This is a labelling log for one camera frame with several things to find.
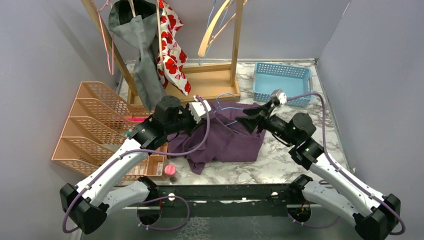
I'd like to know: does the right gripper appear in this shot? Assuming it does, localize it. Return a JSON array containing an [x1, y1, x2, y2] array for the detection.
[[236, 99, 298, 146]]

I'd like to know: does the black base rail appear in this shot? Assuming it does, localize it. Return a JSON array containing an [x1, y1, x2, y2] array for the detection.
[[133, 183, 306, 218]]

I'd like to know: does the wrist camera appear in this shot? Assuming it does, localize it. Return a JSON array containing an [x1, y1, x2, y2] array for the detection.
[[188, 95, 212, 124], [270, 89, 288, 106]]

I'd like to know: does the grey skirt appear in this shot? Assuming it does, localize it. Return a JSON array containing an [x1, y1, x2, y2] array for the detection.
[[108, 0, 166, 111]]

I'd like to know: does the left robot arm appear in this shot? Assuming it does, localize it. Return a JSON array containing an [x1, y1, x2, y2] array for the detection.
[[59, 95, 211, 234]]

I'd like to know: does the blue wire hanger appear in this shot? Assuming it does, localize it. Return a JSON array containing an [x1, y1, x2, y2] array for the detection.
[[212, 92, 245, 113], [197, 0, 234, 66]]

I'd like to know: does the red poppy print cloth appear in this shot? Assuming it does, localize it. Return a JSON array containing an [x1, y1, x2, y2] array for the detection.
[[157, 0, 191, 96]]

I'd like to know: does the peach plastic file organizer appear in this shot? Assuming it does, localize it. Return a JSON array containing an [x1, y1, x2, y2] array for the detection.
[[52, 81, 150, 177]]

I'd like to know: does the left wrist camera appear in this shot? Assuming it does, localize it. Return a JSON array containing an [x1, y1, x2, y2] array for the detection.
[[188, 95, 212, 124]]

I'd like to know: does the pink capped bottle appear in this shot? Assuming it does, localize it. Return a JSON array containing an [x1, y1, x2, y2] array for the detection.
[[164, 164, 180, 183]]

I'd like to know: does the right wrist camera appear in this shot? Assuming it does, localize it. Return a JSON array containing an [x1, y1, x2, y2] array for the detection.
[[270, 89, 288, 106]]

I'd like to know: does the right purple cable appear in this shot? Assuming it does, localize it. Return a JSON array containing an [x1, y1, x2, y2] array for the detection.
[[284, 92, 407, 237]]

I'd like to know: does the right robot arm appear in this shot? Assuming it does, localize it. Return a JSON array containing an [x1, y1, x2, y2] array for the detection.
[[236, 100, 406, 240]]

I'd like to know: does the blue plastic basket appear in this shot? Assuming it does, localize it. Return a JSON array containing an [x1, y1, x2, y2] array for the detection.
[[252, 62, 313, 103]]

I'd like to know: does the purple cloth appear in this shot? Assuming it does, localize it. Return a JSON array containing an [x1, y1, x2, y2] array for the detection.
[[185, 101, 265, 175]]

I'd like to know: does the wooden hanger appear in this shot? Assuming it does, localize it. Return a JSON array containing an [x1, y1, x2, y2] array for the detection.
[[197, 0, 248, 59], [156, 0, 164, 65], [128, 0, 136, 18]]

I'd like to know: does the pink wire hanger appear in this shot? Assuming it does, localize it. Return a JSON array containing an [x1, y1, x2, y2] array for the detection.
[[91, 0, 118, 76]]

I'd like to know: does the peach compartment tray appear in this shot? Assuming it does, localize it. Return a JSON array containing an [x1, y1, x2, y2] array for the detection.
[[122, 153, 168, 181]]

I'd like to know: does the wooden clothes rack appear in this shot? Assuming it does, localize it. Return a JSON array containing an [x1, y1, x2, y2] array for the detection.
[[82, 0, 241, 107]]

